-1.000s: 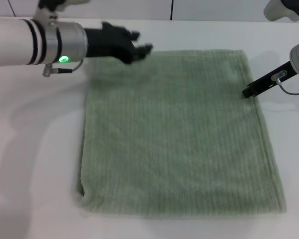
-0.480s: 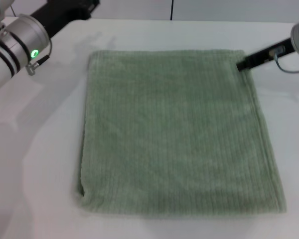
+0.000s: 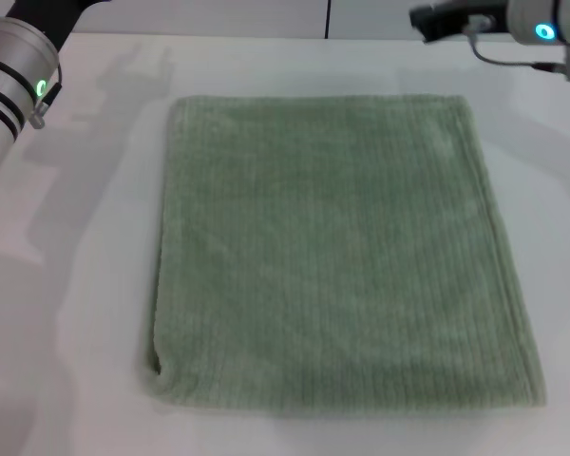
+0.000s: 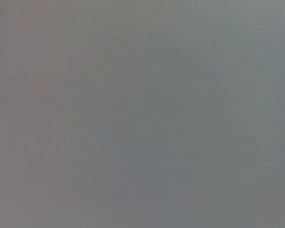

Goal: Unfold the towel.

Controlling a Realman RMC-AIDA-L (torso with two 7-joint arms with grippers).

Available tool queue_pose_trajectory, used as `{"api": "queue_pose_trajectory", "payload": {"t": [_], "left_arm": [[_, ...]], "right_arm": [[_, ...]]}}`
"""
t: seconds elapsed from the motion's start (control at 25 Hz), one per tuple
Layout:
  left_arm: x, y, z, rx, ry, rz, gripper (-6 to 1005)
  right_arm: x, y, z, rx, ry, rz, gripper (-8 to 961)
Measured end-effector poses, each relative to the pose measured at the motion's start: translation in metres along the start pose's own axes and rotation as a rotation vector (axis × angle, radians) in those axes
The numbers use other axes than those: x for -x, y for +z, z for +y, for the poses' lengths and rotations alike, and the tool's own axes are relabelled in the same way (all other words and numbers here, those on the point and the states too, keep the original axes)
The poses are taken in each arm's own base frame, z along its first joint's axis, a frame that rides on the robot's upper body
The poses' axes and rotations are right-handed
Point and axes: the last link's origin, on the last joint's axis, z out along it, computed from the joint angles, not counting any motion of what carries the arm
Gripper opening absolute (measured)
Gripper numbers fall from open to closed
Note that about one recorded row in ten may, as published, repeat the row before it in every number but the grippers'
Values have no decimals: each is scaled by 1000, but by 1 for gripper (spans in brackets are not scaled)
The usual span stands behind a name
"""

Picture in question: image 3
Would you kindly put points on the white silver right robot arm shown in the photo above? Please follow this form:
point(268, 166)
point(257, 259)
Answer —
point(551, 21)

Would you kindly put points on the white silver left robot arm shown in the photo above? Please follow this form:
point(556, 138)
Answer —
point(5, 81)

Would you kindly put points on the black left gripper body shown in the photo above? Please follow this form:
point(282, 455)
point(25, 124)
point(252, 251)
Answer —
point(59, 16)

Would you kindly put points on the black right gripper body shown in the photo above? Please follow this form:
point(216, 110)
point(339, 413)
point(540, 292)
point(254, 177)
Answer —
point(465, 19)

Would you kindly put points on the green ribbed towel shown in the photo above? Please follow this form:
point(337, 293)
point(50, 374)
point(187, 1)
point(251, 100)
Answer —
point(342, 247)

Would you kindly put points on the black vertical wall strip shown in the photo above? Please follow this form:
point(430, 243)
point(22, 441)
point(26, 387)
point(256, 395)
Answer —
point(328, 19)

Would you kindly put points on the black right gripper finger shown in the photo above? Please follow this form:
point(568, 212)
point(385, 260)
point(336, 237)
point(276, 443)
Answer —
point(420, 21)

